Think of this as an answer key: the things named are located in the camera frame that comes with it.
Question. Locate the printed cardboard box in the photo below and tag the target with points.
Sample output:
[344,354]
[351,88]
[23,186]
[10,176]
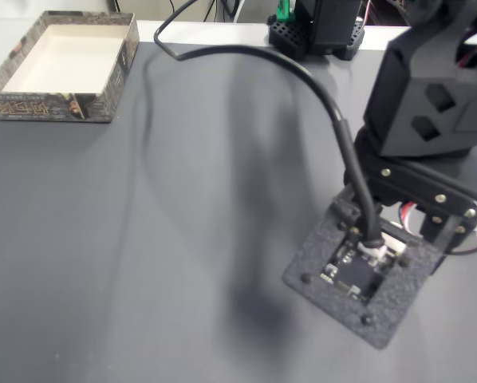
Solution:
[63,60]

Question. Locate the green plastic part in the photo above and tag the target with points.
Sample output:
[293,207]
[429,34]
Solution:
[283,10]

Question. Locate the grey desk mat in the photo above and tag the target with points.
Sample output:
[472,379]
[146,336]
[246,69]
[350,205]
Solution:
[143,239]

